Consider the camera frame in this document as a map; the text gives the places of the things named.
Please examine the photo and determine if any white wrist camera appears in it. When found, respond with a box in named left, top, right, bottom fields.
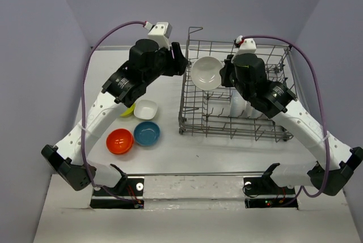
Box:
left=231, top=35, right=256, bottom=62
left=143, top=21, right=172, bottom=49

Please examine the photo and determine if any orange bowl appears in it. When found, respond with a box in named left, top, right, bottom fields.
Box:
left=105, top=129, right=134, bottom=155

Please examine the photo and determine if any white round bowl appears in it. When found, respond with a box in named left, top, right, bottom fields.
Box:
left=230, top=90, right=247, bottom=117
left=191, top=56, right=223, bottom=91
left=246, top=104, right=264, bottom=119

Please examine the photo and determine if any lime green bowl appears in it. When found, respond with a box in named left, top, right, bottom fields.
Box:
left=120, top=104, right=136, bottom=118

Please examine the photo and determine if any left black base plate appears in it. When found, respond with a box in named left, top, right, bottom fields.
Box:
left=90, top=176, right=145, bottom=210

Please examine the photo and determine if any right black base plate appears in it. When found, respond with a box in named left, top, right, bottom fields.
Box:
left=242, top=163, right=298, bottom=209

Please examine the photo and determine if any white square bowl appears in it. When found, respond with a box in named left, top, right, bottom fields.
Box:
left=134, top=100, right=158, bottom=120

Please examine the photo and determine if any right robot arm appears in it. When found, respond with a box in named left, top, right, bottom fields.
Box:
left=220, top=53, right=362, bottom=196

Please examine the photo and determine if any grey wire dish rack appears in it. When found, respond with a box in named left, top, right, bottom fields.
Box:
left=178, top=26, right=293, bottom=142

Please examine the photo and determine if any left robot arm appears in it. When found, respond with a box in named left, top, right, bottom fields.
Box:
left=41, top=39, right=188, bottom=195

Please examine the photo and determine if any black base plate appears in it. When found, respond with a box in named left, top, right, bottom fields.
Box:
left=90, top=176, right=145, bottom=210
left=242, top=163, right=298, bottom=209

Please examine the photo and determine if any blue bowl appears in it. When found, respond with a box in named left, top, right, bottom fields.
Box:
left=133, top=121, right=161, bottom=146

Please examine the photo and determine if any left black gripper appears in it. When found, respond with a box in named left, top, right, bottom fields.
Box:
left=143, top=42, right=189, bottom=86

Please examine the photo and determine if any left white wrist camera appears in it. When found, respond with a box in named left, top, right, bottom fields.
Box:
left=143, top=21, right=172, bottom=49

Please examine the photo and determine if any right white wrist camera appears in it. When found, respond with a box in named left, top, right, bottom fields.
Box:
left=231, top=35, right=256, bottom=62

